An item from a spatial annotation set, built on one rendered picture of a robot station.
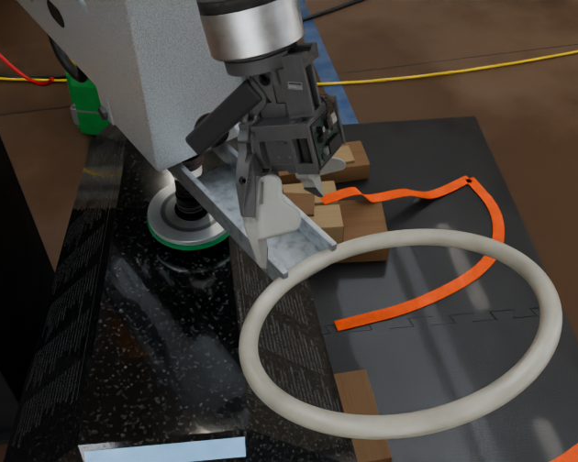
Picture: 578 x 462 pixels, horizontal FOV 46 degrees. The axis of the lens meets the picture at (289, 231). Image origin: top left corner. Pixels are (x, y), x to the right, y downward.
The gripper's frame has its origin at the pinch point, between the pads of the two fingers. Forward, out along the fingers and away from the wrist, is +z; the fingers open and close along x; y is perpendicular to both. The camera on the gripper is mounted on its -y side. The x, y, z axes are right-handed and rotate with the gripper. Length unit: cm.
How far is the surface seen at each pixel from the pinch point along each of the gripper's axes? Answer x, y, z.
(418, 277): 148, -44, 112
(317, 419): -0.6, -2.8, 28.4
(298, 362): 46, -36, 65
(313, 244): 41, -22, 29
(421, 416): 2.4, 10.2, 28.2
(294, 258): 37, -24, 29
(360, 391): 85, -45, 112
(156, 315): 34, -61, 45
